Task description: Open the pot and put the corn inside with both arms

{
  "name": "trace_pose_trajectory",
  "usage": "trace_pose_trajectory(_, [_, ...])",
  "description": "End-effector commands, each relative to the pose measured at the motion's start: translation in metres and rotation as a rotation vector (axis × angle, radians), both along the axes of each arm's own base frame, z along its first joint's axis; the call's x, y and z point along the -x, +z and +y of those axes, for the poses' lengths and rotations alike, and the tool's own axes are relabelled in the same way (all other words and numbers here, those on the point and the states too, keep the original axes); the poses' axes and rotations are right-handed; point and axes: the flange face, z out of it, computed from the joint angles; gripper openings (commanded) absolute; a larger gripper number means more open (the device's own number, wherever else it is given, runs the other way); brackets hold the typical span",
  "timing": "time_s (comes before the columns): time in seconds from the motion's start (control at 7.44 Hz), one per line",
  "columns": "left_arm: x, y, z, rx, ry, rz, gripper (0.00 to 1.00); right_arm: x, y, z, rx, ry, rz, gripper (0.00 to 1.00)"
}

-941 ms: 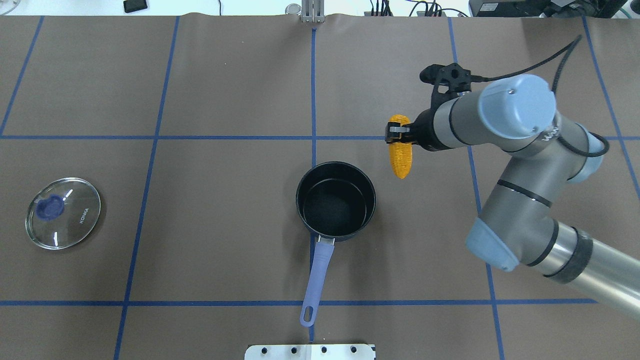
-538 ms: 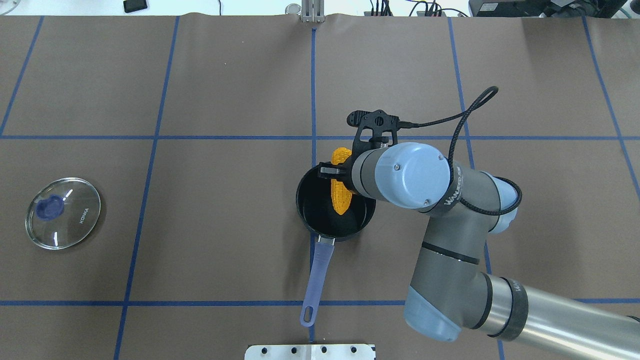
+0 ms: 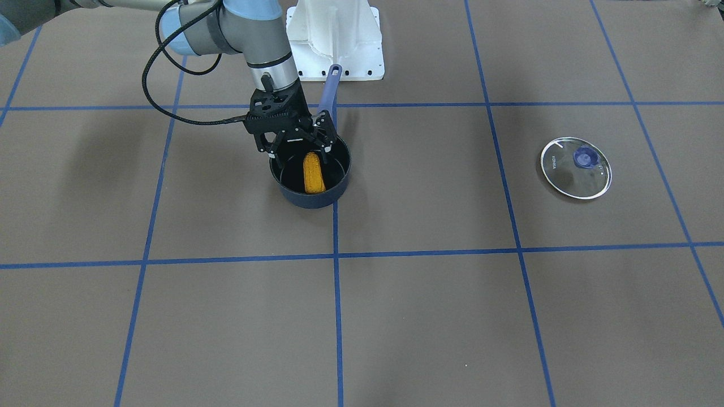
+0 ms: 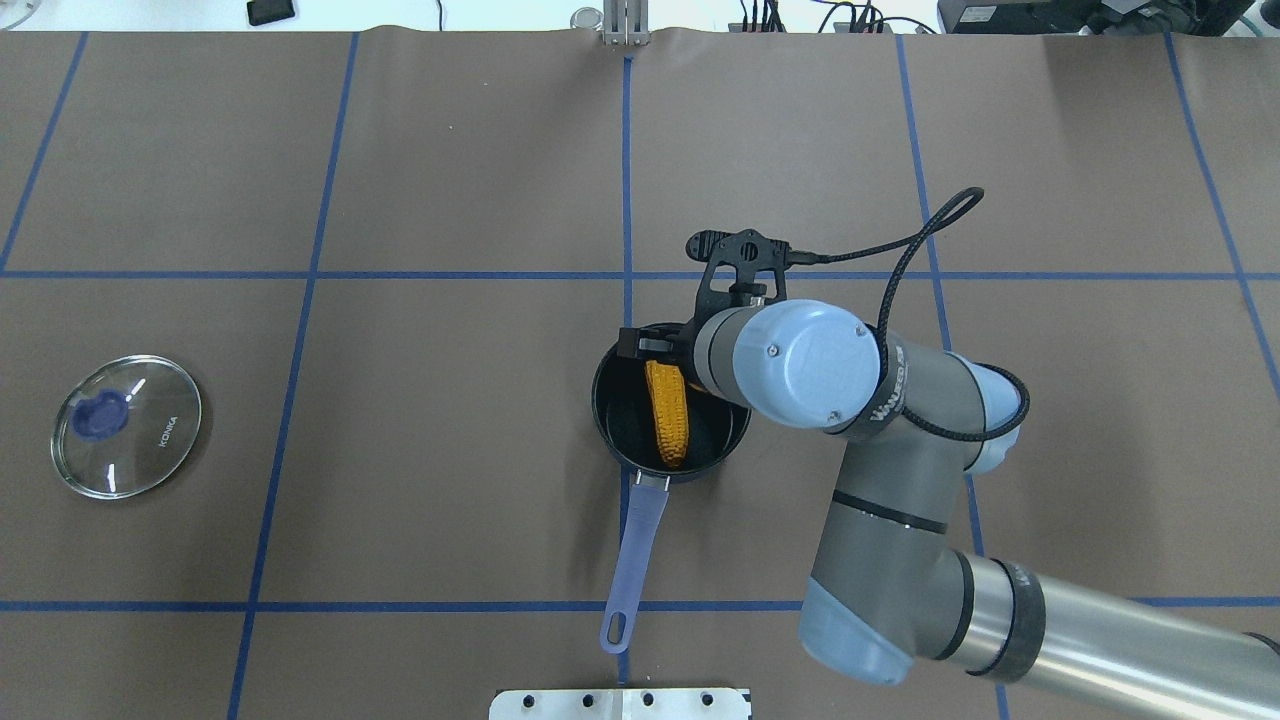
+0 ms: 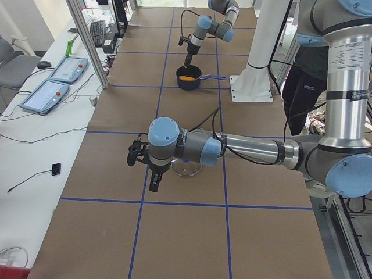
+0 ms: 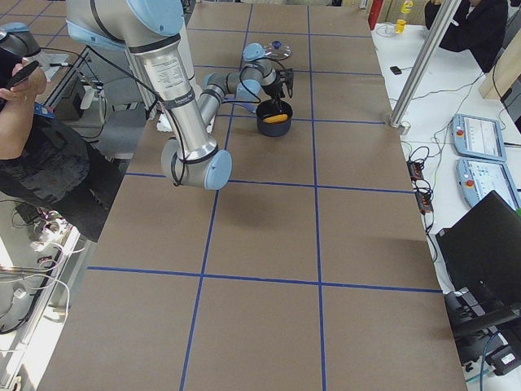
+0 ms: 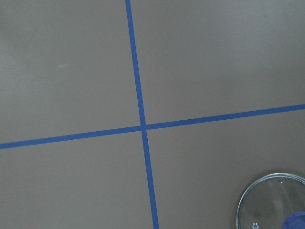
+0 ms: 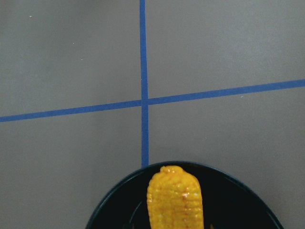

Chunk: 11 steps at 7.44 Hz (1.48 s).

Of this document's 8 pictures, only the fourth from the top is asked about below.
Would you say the yellow plastic corn cob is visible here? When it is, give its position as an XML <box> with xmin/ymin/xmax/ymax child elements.
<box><xmin>644</xmin><ymin>360</ymin><xmax>691</xmax><ymax>470</ymax></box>

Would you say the glass pot lid blue knob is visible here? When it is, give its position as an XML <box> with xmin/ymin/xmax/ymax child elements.
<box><xmin>50</xmin><ymin>355</ymin><xmax>204</xmax><ymax>500</ymax></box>

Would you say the small black device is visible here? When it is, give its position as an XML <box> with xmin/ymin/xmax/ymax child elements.
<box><xmin>244</xmin><ymin>0</ymin><xmax>296</xmax><ymax>27</ymax></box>

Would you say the white camera stand post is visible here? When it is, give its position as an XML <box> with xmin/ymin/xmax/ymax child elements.
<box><xmin>488</xmin><ymin>687</ymin><xmax>755</xmax><ymax>719</ymax></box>

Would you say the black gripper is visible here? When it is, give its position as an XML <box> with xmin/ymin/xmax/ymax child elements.
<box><xmin>616</xmin><ymin>229</ymin><xmax>791</xmax><ymax>386</ymax></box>

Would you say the aluminium frame post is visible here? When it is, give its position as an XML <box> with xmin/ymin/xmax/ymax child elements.
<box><xmin>600</xmin><ymin>0</ymin><xmax>652</xmax><ymax>47</ymax></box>

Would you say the dark blue saucepan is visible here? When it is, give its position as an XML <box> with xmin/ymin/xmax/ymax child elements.
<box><xmin>591</xmin><ymin>342</ymin><xmax>751</xmax><ymax>655</ymax></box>

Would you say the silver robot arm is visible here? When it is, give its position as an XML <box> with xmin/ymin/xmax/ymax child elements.
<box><xmin>620</xmin><ymin>229</ymin><xmax>1277</xmax><ymax>719</ymax></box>

